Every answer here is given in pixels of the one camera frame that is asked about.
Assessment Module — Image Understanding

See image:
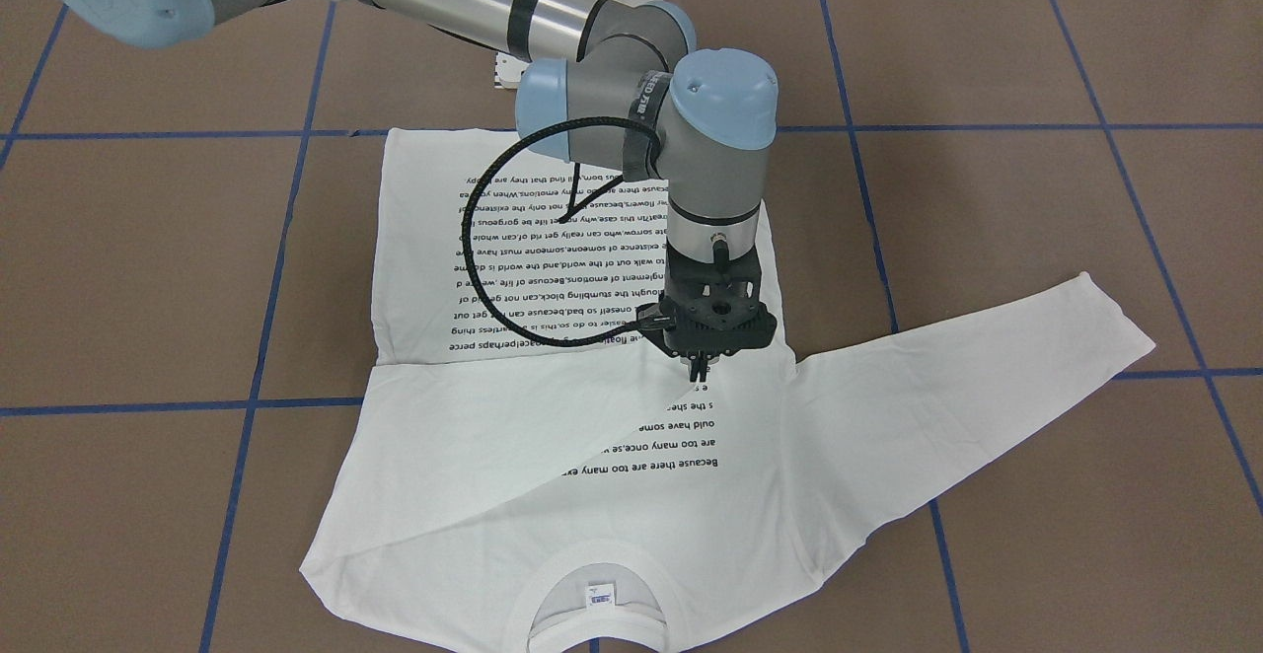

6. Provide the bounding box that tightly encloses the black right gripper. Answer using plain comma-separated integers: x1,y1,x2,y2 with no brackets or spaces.
637,244,777,383

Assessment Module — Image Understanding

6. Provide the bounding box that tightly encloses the white long-sleeve printed shirt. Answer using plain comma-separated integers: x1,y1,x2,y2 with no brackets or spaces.
301,129,1153,652

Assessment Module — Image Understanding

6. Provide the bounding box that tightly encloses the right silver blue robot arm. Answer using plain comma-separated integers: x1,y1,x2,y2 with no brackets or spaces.
62,0,778,381

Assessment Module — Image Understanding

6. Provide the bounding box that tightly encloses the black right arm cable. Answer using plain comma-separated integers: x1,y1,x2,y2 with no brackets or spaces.
458,117,672,349

